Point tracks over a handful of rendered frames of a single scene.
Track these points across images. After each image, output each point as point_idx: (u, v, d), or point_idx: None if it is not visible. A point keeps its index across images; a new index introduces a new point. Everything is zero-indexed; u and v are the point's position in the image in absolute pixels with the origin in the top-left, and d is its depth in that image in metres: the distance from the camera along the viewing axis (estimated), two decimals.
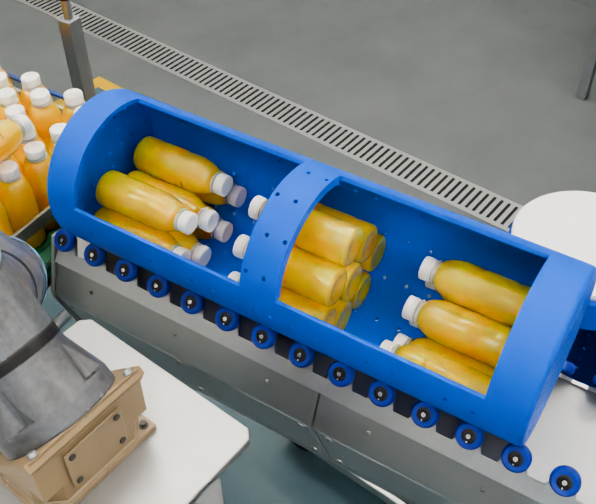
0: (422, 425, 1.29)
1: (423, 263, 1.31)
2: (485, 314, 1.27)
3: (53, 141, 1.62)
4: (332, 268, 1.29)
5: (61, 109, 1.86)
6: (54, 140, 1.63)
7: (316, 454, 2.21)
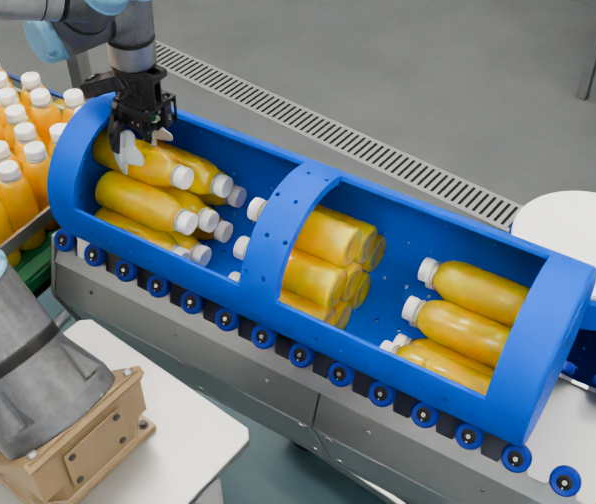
0: (422, 425, 1.29)
1: (423, 264, 1.31)
2: (485, 315, 1.27)
3: (53, 141, 1.62)
4: (332, 269, 1.29)
5: (61, 109, 1.86)
6: (54, 140, 1.63)
7: (316, 454, 2.21)
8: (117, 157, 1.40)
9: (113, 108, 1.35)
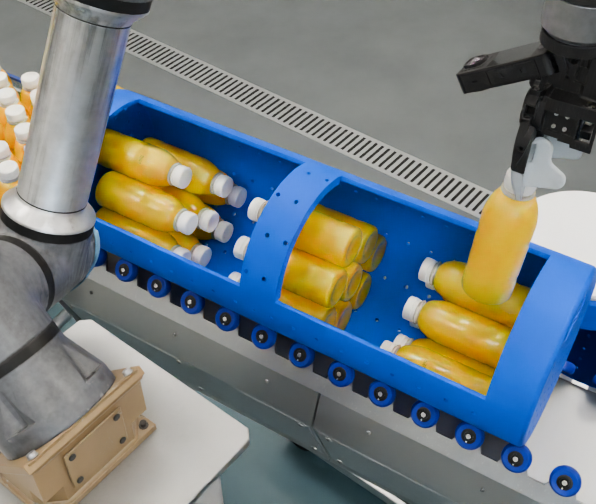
0: (422, 425, 1.29)
1: (423, 264, 1.31)
2: (485, 315, 1.27)
3: None
4: (333, 269, 1.29)
5: None
6: None
7: (316, 454, 2.21)
8: (518, 178, 0.94)
9: (531, 105, 0.87)
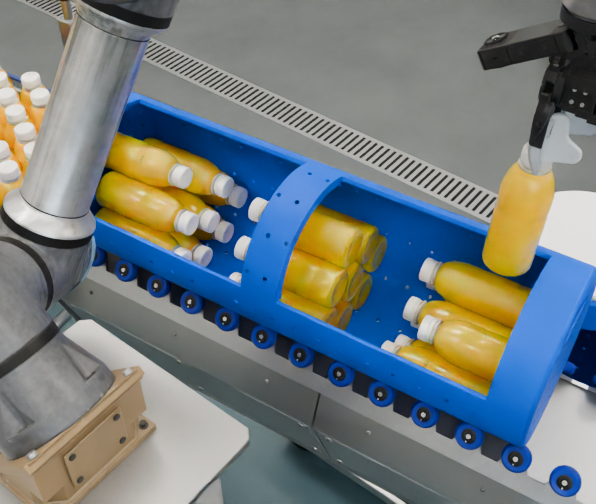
0: (421, 425, 1.29)
1: (424, 265, 1.31)
2: (486, 316, 1.27)
3: None
4: (333, 269, 1.29)
5: None
6: None
7: (316, 454, 2.21)
8: (535, 153, 0.96)
9: (550, 81, 0.90)
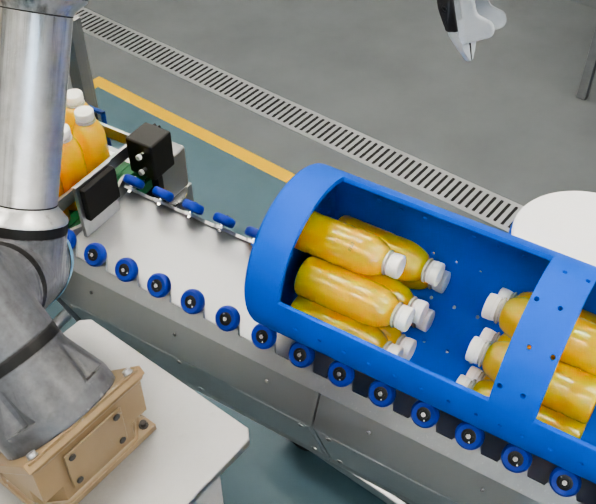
0: (427, 425, 1.29)
1: None
2: None
3: None
4: (593, 381, 1.13)
5: None
6: None
7: (316, 454, 2.21)
8: (455, 37, 1.05)
9: None
